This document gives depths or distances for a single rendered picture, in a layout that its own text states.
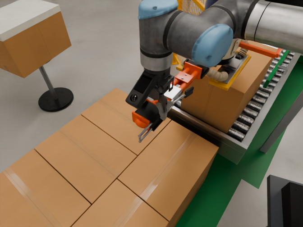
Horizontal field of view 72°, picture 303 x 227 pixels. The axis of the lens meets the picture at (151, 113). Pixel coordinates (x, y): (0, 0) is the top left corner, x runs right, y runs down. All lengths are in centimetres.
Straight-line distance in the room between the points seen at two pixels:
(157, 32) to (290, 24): 27
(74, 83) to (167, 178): 196
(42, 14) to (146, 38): 167
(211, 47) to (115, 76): 249
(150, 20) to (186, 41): 10
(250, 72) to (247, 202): 108
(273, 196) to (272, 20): 90
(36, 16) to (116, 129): 115
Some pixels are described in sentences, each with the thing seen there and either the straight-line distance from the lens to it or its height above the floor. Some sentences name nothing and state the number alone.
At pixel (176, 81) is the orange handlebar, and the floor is 123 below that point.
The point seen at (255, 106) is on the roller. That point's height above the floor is 54.
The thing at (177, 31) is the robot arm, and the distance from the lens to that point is 47.
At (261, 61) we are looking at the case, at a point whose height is 95.
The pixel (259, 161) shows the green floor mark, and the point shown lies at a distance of 226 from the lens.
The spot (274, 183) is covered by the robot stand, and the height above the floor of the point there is 75.
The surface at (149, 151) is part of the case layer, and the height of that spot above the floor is 54.
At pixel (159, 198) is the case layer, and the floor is 54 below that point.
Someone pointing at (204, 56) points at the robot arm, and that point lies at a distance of 45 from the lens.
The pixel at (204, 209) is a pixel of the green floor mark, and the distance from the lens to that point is 191.
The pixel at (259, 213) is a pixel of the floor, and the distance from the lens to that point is 204.
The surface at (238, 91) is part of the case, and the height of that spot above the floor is 95.
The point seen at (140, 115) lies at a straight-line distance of 71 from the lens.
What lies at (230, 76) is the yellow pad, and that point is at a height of 112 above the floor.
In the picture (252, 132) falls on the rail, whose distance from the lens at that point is 163.
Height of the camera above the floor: 178
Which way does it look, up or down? 49 degrees down
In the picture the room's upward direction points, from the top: straight up
